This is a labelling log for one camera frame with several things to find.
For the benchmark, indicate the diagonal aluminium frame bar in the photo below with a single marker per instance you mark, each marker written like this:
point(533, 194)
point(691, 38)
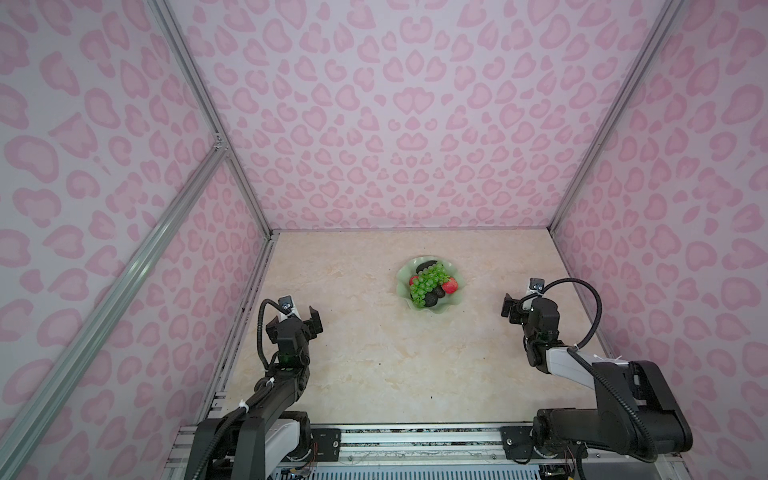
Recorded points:
point(38, 414)

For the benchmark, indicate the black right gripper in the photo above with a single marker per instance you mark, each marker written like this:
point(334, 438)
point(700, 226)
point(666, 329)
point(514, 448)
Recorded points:
point(506, 306)

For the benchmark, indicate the green grape bunch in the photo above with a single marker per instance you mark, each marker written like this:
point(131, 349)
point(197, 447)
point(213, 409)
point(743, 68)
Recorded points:
point(428, 280)

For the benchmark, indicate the left corner aluminium post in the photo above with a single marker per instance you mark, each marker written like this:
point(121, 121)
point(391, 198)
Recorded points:
point(171, 30)

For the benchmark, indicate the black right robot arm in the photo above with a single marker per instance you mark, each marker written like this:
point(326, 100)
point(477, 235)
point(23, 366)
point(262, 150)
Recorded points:
point(636, 414)

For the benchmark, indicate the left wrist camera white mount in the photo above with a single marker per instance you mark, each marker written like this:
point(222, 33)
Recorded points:
point(288, 307)

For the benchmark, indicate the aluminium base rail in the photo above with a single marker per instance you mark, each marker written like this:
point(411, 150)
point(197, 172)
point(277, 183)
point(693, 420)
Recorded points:
point(458, 451)

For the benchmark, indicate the corner aluminium post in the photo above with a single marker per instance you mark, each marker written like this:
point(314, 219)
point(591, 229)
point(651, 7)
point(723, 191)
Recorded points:
point(670, 15)
point(171, 30)

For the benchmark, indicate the light green wavy fruit bowl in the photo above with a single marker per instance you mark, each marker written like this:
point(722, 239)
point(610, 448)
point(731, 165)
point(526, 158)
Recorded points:
point(409, 269)

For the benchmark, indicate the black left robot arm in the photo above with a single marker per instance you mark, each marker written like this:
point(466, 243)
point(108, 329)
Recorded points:
point(250, 441)

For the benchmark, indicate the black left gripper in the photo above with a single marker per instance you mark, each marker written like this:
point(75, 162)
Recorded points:
point(271, 331)

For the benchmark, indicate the right corner aluminium post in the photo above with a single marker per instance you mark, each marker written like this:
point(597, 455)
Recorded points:
point(670, 15)

